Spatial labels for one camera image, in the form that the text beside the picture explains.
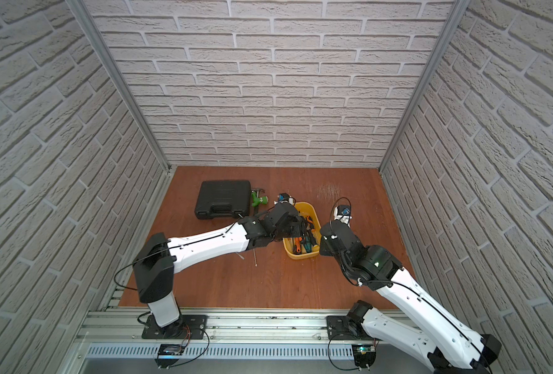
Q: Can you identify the orange black stubby screwdriver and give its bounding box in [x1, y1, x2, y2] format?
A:
[305, 216, 315, 231]

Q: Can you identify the green black large screwdriver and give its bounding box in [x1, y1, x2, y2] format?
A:
[303, 232, 313, 253]

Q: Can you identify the orange black large screwdriver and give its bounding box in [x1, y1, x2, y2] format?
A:
[292, 237, 305, 256]

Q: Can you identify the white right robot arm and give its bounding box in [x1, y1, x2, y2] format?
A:
[320, 220, 502, 373]

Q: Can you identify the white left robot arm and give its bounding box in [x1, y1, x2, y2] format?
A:
[132, 202, 306, 330]

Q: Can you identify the yellow plastic storage box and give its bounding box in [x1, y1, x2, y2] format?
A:
[283, 202, 321, 260]

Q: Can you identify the black plastic tool case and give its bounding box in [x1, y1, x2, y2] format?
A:
[194, 180, 251, 220]

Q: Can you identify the right controller board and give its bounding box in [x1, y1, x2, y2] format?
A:
[351, 344, 376, 370]

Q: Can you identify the controller board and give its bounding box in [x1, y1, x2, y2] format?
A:
[351, 344, 376, 370]
[155, 344, 185, 369]

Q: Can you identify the left controller board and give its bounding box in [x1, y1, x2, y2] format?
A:
[155, 344, 185, 369]

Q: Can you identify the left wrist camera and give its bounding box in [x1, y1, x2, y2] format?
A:
[276, 193, 296, 206]

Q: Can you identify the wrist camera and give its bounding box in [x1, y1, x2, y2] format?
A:
[276, 193, 296, 206]
[334, 205, 351, 225]

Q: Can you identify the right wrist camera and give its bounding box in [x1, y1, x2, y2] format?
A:
[334, 205, 351, 225]

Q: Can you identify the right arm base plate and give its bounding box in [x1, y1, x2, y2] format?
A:
[326, 315, 382, 341]

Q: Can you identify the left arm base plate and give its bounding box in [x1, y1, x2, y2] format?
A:
[142, 314, 208, 341]

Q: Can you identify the aluminium front rail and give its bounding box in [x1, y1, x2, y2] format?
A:
[76, 307, 348, 344]

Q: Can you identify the aluminium frame post right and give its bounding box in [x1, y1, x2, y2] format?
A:
[379, 0, 470, 173]

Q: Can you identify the aluminium frame post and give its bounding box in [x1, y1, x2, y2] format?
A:
[379, 0, 470, 173]
[66, 0, 171, 173]

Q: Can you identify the aluminium frame post left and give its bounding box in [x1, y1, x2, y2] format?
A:
[66, 0, 171, 173]

